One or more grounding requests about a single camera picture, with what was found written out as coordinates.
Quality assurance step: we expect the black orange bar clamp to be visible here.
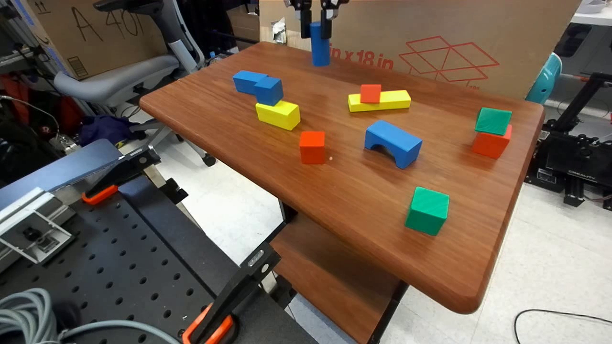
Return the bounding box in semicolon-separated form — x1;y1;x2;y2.
78;145;191;208
180;244;283;344

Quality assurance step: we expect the cardboard box with black writing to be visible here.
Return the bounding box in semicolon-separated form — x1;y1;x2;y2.
25;0;172;82

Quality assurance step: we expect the blue rectangular block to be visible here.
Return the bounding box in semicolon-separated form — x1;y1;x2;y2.
231;68;285;106

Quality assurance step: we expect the dark blue cloth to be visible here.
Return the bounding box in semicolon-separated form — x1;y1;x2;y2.
78;112;147;147

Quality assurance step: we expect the aluminium profile bracket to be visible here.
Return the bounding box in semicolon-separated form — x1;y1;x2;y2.
0;185;76;267

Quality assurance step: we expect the white desk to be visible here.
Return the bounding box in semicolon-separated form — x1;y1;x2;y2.
568;0;612;28

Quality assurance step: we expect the grey office chair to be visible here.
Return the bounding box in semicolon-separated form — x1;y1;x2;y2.
52;0;220;168

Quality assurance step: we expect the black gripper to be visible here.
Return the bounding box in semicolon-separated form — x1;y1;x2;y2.
285;0;352;39

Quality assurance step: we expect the black floor cable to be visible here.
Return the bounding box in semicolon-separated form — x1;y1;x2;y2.
512;307;612;344

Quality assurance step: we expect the small red cube block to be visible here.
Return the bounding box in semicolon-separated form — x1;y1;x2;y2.
359;82;384;106

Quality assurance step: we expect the orange cube block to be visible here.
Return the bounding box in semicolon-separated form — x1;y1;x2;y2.
470;124;514;160

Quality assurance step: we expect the yellow long flat block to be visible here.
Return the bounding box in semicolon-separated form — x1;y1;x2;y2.
346;87;413;114

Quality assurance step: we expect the grey cable bundle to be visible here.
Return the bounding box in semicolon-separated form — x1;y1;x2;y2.
0;284;182;344

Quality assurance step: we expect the green cube with slanted face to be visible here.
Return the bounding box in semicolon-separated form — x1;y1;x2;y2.
474;104;514;137

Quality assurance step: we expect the green cube block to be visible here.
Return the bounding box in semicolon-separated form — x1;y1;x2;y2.
403;185;451;238

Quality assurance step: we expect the large cardboard box red print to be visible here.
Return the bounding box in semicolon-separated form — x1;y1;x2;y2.
258;0;583;103

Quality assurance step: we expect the blue arch block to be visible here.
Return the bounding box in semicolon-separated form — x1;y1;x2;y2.
363;120;425;171

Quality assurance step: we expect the black equipment stand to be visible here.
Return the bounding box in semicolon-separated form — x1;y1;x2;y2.
524;70;612;211

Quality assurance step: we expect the yellow rectangular block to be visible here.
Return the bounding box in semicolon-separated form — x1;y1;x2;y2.
254;97;302;133

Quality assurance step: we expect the teal chair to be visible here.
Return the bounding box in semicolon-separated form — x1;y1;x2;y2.
524;51;566;106

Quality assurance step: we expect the black perforated breadboard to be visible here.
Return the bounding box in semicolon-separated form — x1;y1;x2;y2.
0;173;317;344

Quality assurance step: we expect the wooden lower table shelf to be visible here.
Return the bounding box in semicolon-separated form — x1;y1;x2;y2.
270;211;407;344

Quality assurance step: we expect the blue-grey metal plate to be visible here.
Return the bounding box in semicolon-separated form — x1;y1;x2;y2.
0;137;122;213

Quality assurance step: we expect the blue cylindrical block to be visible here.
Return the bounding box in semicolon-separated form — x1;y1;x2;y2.
308;20;333;68

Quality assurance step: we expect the orange-red cube block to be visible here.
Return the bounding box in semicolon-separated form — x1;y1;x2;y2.
298;129;329;166

